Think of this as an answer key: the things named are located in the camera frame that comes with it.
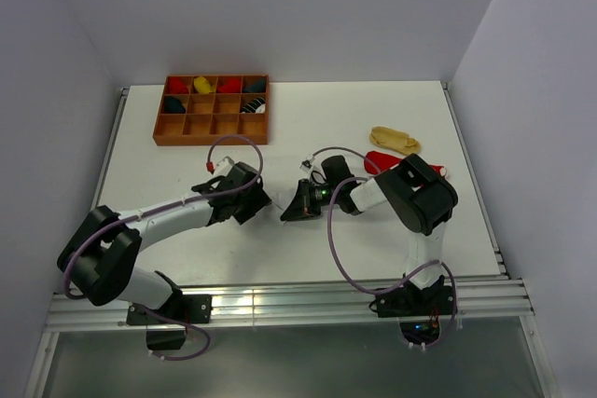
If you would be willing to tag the beige flat sock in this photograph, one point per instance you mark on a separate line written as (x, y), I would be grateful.
(395, 140)

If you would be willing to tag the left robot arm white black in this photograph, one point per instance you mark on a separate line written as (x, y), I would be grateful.
(100, 258)

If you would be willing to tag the red rolled sock left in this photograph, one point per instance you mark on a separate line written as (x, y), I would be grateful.
(176, 86)

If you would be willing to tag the wooden compartment tray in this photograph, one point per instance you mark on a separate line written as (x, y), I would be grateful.
(211, 116)

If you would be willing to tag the yellow rolled sock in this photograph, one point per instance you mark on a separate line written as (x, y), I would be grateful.
(203, 85)

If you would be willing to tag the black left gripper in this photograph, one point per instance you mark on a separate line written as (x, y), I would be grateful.
(258, 199)

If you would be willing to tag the red rolled sock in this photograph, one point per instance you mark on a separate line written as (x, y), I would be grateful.
(176, 86)
(230, 85)

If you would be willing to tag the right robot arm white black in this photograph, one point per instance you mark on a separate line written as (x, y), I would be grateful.
(423, 201)

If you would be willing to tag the red santa sock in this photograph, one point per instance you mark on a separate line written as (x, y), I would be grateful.
(376, 162)

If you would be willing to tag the dark teal rolled sock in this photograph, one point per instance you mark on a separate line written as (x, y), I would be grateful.
(258, 86)

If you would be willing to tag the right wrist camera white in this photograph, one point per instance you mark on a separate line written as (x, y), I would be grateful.
(307, 165)

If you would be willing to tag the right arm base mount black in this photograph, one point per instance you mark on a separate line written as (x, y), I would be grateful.
(428, 305)

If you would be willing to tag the black white striped rolled sock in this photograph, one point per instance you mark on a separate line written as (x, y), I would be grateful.
(255, 106)

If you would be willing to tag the red rolled sock middle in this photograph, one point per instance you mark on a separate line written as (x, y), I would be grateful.
(230, 85)

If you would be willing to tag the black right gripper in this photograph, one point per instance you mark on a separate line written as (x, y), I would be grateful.
(302, 206)

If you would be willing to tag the dark navy rolled sock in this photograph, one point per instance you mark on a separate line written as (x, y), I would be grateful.
(173, 105)

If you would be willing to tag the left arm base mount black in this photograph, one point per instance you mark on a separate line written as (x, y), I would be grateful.
(171, 326)

